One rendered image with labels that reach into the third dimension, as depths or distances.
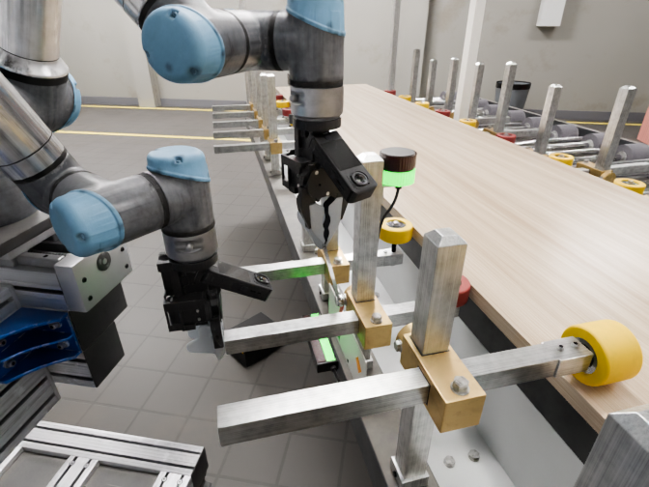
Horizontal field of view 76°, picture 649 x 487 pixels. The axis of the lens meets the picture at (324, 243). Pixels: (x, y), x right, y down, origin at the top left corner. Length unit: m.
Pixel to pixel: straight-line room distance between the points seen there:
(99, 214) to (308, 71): 0.31
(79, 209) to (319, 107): 0.32
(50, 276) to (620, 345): 0.82
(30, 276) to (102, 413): 1.17
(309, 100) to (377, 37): 6.51
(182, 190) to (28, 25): 0.40
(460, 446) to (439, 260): 0.52
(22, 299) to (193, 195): 0.40
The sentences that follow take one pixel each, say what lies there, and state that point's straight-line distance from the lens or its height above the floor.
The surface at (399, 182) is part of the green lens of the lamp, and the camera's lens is 0.68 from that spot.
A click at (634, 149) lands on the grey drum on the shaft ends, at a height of 0.84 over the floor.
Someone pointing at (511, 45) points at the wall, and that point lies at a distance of 7.25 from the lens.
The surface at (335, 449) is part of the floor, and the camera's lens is 1.63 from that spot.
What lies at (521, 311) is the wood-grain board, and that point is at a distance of 0.78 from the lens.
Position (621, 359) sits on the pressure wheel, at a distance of 0.65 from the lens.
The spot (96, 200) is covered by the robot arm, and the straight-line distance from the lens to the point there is 0.53.
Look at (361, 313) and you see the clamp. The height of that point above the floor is 0.87.
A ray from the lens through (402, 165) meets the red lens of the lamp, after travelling 0.67.
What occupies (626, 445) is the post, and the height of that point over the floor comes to 1.11.
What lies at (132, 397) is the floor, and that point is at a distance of 1.93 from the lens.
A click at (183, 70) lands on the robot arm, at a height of 1.28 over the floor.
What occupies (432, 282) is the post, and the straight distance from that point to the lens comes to 0.47.
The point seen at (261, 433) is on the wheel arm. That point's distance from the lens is 0.49.
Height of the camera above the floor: 1.33
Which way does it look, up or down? 28 degrees down
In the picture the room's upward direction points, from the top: straight up
